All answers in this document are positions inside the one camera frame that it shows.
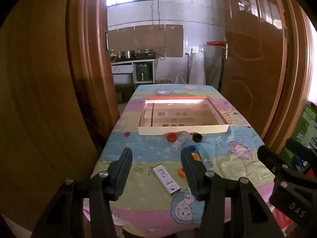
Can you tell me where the wooden door frame left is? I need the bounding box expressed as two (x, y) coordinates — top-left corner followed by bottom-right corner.
(66, 0), (119, 152)

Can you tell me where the cardboard sheet on wall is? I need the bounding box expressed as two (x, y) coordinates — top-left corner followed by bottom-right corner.
(107, 24), (184, 58)

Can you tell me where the blue bottle cap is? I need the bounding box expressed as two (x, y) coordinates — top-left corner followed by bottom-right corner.
(187, 145), (197, 153)

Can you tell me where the plain orange bottle cap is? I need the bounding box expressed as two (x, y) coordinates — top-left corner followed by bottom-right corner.
(192, 153), (201, 161)

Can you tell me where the white kitchen counter cabinet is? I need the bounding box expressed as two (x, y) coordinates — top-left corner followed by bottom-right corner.
(111, 59), (158, 85)

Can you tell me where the shallow cardboard tray box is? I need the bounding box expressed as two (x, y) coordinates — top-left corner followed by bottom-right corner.
(138, 97), (229, 136)

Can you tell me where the dark green air fryer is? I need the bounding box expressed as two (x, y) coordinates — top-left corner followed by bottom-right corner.
(136, 63), (150, 81)

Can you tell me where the red bottle cap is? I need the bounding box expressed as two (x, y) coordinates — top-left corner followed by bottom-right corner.
(166, 132), (177, 142)

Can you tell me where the brown wooden door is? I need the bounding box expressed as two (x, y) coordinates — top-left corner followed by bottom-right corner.
(221, 0), (287, 138)

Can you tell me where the steel cooking pot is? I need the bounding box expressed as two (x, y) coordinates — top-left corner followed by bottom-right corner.
(123, 50), (135, 60)

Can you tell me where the rolled clear plastic sheet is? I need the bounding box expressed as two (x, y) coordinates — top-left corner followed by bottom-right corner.
(189, 48), (221, 89)

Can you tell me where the light blue slim box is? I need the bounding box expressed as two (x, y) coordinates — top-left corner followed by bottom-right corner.
(197, 145), (211, 163)

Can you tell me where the white plastic bag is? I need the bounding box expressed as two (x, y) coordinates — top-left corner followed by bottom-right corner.
(174, 74), (186, 84)

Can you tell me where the black bottle cap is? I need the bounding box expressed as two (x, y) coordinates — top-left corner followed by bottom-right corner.
(192, 133), (202, 143)

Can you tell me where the black gas stove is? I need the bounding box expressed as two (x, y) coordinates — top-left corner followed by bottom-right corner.
(135, 49), (156, 60)

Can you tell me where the white Hello Kitty box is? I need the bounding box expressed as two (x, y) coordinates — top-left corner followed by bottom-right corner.
(153, 164), (180, 195)

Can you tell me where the orange cap with label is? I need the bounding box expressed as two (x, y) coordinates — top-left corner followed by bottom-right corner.
(178, 168), (186, 179)

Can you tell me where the green cardboard carton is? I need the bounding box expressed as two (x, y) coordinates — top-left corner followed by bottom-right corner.
(292, 102), (317, 151)

